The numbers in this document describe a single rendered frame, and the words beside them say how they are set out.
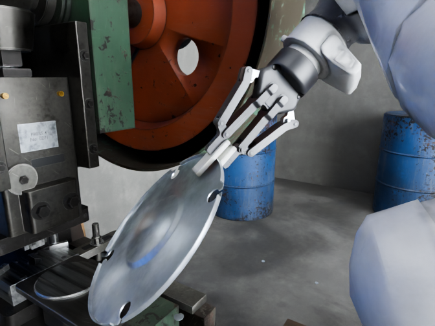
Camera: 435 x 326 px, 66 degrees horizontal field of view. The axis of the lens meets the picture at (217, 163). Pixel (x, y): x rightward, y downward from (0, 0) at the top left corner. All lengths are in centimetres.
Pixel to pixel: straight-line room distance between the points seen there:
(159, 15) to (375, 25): 68
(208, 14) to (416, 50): 66
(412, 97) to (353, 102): 346
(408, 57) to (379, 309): 15
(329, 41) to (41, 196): 55
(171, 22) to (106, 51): 25
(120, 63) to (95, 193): 171
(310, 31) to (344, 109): 321
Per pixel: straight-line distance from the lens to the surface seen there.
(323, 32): 54
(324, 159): 385
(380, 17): 30
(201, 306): 90
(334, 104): 375
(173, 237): 46
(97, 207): 243
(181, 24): 90
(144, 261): 49
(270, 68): 52
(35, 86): 69
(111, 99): 73
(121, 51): 75
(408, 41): 26
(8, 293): 82
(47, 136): 71
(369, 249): 20
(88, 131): 71
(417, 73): 24
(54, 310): 69
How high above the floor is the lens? 117
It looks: 14 degrees down
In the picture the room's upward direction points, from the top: straight up
